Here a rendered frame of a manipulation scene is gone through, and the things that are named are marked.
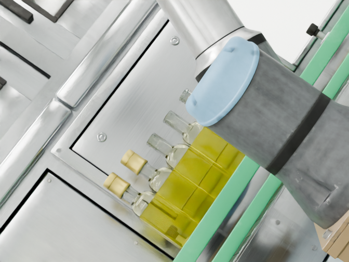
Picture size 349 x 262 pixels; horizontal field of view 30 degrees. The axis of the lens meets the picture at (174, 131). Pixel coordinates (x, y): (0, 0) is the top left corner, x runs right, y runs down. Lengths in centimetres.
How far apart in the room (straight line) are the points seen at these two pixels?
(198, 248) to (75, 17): 69
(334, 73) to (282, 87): 61
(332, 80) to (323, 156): 62
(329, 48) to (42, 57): 64
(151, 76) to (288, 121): 77
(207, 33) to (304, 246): 43
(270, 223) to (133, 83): 51
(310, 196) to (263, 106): 12
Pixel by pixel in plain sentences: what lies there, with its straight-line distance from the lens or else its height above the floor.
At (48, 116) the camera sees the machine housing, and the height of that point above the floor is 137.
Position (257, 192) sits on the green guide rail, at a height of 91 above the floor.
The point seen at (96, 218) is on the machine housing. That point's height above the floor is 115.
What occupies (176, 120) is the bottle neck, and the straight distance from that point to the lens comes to 131.
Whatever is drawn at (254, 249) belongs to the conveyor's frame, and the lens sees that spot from 114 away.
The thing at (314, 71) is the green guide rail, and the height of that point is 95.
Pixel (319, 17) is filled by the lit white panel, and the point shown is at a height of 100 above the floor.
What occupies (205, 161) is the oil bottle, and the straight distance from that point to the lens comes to 128.
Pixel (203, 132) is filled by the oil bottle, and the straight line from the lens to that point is 129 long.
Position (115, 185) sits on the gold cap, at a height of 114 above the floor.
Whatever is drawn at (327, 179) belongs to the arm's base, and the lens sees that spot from 75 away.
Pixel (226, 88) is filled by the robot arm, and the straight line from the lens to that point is 75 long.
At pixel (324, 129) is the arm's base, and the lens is 76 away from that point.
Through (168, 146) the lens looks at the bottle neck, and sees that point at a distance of 129.
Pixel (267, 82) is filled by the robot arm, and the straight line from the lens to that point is 76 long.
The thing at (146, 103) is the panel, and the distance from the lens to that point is 146.
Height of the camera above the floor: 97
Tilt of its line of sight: 6 degrees up
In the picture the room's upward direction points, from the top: 56 degrees counter-clockwise
